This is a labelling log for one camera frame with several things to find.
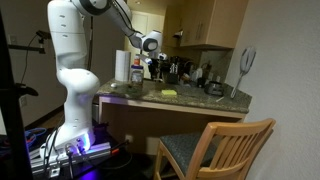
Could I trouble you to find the wooden wall cabinet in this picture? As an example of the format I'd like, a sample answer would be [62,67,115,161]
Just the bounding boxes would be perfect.
[163,0,250,50]

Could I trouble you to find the black tripod pole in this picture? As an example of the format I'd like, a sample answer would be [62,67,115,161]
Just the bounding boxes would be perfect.
[0,9,34,180]

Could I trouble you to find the wooden desk frame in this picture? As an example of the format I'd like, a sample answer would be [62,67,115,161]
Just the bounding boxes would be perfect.
[97,95,248,158]

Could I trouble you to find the blue cable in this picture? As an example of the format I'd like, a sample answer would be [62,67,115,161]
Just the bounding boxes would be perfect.
[23,127,48,145]

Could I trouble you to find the clear jar with dark lid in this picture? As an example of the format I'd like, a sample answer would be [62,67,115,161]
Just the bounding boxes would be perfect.
[130,64,145,88]

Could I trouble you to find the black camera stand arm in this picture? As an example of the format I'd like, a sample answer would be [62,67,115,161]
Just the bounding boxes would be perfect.
[7,29,53,55]

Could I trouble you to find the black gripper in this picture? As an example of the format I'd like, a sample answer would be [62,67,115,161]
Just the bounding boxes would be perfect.
[148,60,164,81]

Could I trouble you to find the black pot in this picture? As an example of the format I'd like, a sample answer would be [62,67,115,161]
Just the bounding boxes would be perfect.
[204,80,225,98]

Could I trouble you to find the white paper towel roll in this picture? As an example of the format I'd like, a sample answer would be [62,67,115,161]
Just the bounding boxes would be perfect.
[114,49,132,83]

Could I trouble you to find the black coffee maker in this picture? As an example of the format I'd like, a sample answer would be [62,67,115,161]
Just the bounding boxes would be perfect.
[164,56,188,85]

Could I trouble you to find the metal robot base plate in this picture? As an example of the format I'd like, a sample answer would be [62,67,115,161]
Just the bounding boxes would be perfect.
[30,141,113,178]

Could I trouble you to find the wooden chair with dark seat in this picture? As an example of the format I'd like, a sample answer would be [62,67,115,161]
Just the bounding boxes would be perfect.
[153,117,277,180]

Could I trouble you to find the yellow sponge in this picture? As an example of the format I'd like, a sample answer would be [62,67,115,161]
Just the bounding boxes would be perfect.
[161,89,178,97]

